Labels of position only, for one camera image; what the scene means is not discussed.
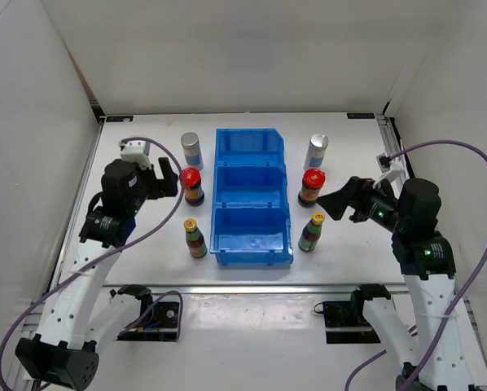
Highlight left silver-capped spice shaker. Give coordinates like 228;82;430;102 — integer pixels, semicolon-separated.
181;132;204;171

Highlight red-capped sauce jar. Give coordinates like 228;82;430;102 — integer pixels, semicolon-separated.
182;167;204;206
298;169;326;207

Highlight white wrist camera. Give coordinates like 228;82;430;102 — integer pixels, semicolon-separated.
119;140;152;170
373;153;405;189

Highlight silver-capped spice shaker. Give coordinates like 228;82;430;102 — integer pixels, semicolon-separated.
181;132;204;171
304;134;329;170

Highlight left red-capped sauce jar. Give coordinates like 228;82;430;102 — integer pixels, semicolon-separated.
182;167;204;206

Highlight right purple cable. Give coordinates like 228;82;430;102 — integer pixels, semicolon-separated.
344;140;487;391

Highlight right silver-capped spice shaker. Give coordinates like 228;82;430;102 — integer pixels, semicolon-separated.
304;134;329;170

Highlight right red-capped sauce jar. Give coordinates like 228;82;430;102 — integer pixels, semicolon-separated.
298;169;326;207

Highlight blue three-compartment plastic bin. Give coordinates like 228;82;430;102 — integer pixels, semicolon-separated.
210;129;293;266

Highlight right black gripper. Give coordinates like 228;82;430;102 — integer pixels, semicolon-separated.
316;175;407;232

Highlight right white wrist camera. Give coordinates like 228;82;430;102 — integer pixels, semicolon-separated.
373;153;405;189

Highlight yellow-capped sauce bottle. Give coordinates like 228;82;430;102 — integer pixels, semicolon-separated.
298;212;325;253
183;218;207;258

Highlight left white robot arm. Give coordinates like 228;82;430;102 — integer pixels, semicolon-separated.
15;157;179;390

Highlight black corner label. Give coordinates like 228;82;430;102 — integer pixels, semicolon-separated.
105;116;134;123
346;112;375;120

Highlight right black corner label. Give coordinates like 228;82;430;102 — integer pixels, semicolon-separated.
346;112;375;120

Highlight purple cable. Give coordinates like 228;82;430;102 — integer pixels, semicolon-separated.
344;140;487;391
0;136;186;391

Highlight front aluminium rail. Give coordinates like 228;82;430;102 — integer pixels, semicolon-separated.
54;283;410;295

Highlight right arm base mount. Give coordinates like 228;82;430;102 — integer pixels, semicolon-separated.
313;284;391;345

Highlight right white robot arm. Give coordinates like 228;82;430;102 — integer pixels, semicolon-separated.
317;177;477;390

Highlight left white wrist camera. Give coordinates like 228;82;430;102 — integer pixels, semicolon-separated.
119;140;152;170

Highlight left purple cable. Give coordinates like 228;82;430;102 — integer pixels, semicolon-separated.
0;136;186;391

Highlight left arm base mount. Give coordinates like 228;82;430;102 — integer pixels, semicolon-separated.
109;284;184;342

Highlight left black corner label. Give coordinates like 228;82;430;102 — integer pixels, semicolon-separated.
105;116;134;123

